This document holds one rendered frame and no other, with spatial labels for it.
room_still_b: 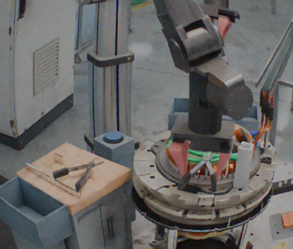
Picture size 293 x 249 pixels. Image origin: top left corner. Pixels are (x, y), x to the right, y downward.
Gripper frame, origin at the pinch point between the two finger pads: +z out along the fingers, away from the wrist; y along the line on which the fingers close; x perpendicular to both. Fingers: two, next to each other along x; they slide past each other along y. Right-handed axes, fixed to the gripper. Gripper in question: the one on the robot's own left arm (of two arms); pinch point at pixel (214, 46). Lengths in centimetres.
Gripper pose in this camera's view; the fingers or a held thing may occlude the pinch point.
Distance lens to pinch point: 106.6
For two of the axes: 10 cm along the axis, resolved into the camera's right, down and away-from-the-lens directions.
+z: -1.3, 9.9, 1.1
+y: 9.5, 1.6, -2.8
